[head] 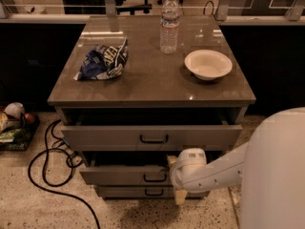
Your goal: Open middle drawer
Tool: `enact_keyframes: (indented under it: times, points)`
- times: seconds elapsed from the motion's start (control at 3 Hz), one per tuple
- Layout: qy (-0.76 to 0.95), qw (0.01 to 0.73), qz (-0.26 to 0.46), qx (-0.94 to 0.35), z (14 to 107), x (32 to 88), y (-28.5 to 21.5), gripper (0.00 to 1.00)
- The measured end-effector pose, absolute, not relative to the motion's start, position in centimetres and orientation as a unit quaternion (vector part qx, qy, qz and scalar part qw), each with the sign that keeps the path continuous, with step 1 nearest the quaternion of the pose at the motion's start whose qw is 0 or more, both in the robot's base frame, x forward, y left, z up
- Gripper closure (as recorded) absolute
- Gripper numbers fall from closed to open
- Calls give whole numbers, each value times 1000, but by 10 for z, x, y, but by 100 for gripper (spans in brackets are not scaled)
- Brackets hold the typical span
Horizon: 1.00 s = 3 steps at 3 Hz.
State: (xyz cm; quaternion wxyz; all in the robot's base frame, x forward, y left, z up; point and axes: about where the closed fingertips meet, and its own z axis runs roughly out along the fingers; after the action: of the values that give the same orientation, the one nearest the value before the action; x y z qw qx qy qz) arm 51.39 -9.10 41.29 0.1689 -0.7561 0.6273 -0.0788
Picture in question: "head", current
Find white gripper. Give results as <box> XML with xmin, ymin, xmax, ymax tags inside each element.
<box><xmin>167</xmin><ymin>148</ymin><xmax>207</xmax><ymax>205</ymax></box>

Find pile of objects on mat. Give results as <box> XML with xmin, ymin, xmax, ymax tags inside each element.
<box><xmin>0</xmin><ymin>102</ymin><xmax>40</xmax><ymax>151</ymax></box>

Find grey drawer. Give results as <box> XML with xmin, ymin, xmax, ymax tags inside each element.
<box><xmin>94</xmin><ymin>184</ymin><xmax>211</xmax><ymax>199</ymax></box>
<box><xmin>80</xmin><ymin>151</ymin><xmax>180</xmax><ymax>186</ymax></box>
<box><xmin>62</xmin><ymin>125</ymin><xmax>242</xmax><ymax>151</ymax></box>

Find grey bottom drawer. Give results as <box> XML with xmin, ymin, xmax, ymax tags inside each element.
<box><xmin>94</xmin><ymin>184</ymin><xmax>211</xmax><ymax>199</ymax></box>

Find black floor cable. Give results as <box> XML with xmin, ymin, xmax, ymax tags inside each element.
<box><xmin>27</xmin><ymin>119</ymin><xmax>102</xmax><ymax>229</ymax></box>

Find clear plastic water bottle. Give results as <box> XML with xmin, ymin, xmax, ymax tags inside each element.
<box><xmin>160</xmin><ymin>0</ymin><xmax>179</xmax><ymax>53</ymax></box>

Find grey drawer cabinet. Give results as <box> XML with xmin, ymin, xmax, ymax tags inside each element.
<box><xmin>47</xmin><ymin>14</ymin><xmax>256</xmax><ymax>199</ymax></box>

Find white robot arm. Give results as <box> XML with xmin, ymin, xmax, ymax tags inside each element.
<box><xmin>168</xmin><ymin>107</ymin><xmax>305</xmax><ymax>229</ymax></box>

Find blue crumpled chip bag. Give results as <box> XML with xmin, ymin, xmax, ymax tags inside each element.
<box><xmin>73</xmin><ymin>38</ymin><xmax>129</xmax><ymax>81</ymax></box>

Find white bowl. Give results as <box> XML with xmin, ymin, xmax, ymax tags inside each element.
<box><xmin>184</xmin><ymin>50</ymin><xmax>233</xmax><ymax>81</ymax></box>

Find grey top drawer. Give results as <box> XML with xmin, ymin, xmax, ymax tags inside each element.
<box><xmin>62</xmin><ymin>125</ymin><xmax>242</xmax><ymax>151</ymax></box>

